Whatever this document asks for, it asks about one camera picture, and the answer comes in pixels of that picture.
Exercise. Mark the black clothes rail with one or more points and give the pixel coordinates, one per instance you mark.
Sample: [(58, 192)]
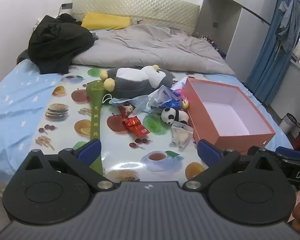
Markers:
[(255, 15)]

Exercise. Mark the orange cardboard box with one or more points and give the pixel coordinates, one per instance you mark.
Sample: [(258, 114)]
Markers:
[(207, 130)]

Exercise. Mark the black cloth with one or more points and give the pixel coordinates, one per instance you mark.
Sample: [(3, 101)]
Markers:
[(68, 19)]

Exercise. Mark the panda plush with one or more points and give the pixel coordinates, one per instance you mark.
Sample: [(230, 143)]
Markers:
[(173, 116)]

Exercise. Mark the clear zip bag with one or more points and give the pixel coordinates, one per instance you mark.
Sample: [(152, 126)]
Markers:
[(160, 95)]

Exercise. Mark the green fabric massage hammer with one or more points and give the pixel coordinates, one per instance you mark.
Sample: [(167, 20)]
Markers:
[(96, 120)]

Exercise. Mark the red brown snack packet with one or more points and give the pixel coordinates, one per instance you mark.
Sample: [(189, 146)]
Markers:
[(126, 110)]

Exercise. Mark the grey duvet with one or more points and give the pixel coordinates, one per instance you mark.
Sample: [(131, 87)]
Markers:
[(152, 47)]

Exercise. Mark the blue white tissue packet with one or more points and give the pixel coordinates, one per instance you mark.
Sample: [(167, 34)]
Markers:
[(173, 102)]

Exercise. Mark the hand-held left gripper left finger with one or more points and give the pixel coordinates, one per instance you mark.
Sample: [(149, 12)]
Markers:
[(89, 152)]

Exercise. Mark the grey white penguin plush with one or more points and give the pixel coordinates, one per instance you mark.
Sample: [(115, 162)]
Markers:
[(137, 81)]

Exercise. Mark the hanging grey blue garment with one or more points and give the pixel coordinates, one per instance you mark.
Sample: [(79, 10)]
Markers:
[(288, 25)]

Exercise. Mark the cream quilted headboard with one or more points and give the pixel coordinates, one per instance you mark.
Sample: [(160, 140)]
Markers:
[(140, 5)]

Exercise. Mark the clear bag with white item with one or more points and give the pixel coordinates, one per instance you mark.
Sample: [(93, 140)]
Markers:
[(182, 135)]

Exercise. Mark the blue curtain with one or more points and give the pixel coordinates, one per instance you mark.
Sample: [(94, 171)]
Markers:
[(267, 62)]

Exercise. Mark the grey built-in cabinet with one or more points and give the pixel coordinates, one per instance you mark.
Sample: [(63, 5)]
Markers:
[(222, 12)]

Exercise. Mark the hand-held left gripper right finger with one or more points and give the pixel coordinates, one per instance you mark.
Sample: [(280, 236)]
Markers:
[(209, 153)]

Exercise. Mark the blue face mask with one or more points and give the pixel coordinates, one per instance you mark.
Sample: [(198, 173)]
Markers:
[(120, 101)]

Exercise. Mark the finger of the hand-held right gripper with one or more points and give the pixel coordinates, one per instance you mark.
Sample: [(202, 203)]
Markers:
[(252, 150), (288, 152)]

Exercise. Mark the black jacket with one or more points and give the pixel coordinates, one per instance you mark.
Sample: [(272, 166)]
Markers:
[(57, 45)]

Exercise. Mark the small yellow toy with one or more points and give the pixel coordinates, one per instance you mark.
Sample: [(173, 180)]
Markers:
[(185, 103)]

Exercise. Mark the row of small bottles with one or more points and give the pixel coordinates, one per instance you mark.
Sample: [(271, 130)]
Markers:
[(205, 38)]

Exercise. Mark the white trash bin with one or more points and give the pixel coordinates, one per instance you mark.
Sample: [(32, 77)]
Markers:
[(288, 123)]

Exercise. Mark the black wall charger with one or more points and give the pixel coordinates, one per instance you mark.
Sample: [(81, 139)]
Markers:
[(67, 5)]

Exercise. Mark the yellow pillow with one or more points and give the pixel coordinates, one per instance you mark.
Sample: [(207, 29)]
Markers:
[(105, 20)]

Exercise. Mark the white tube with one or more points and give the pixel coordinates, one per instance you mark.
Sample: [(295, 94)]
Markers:
[(178, 83)]

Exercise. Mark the wall switch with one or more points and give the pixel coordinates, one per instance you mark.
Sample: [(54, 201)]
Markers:
[(216, 24)]

